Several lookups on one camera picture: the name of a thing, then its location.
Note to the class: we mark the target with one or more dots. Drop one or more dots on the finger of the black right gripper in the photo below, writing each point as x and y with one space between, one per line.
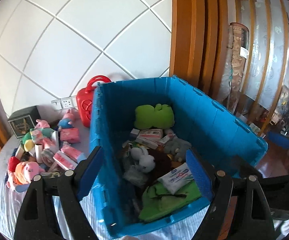
279 139

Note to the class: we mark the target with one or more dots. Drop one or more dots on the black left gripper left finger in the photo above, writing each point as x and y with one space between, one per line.
37 218

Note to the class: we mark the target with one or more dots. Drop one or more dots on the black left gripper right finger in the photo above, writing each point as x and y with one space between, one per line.
251 218

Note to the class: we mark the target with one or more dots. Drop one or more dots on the orange pink pig plush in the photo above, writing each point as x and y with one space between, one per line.
21 172

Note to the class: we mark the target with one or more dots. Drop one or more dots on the pink tissue pack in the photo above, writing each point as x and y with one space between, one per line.
64 161
73 153
70 135

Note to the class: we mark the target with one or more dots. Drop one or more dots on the blue plastic crate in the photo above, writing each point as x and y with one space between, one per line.
214 133

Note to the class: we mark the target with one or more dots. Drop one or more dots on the pink green pig plush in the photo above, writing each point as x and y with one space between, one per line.
36 134

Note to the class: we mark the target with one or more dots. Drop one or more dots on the rolled patterned carpet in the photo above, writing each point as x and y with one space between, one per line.
239 45

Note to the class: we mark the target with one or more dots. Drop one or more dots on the white blue wet wipes pack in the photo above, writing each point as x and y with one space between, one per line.
176 178

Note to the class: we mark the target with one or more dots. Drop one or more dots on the dark green gift box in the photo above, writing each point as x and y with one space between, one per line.
23 120

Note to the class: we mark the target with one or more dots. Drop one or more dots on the green dinosaur plush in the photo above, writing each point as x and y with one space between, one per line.
158 202

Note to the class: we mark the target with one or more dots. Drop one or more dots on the grey elephant plush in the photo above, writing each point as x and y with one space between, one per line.
177 148

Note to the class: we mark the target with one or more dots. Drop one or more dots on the blue pig plush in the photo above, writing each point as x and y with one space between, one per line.
67 120

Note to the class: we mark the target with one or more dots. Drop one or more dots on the white rabbit plush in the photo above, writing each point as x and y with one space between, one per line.
146 162

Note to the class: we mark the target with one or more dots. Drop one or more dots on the red plastic toy case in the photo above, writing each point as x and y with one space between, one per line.
84 98

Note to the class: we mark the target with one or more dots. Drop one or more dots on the pink white medicine box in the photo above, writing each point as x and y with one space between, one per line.
151 134

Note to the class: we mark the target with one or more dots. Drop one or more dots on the green plush toy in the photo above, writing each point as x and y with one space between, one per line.
160 116

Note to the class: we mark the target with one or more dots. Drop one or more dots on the white wall socket strip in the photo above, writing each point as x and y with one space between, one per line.
64 103

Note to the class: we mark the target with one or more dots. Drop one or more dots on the wooden door frame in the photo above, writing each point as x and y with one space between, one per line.
199 43

